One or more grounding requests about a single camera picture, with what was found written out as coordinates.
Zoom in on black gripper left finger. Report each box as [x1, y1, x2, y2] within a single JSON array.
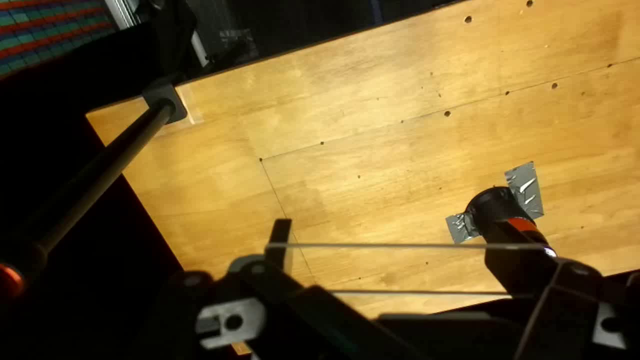
[[226, 218, 302, 294]]

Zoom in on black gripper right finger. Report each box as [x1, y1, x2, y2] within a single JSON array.
[[484, 228, 638, 314]]

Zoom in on grey pole base clamp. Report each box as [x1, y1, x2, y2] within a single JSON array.
[[142, 85, 187, 122]]

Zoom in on dark cup with orange band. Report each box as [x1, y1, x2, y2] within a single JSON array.
[[465, 186, 546, 246]]

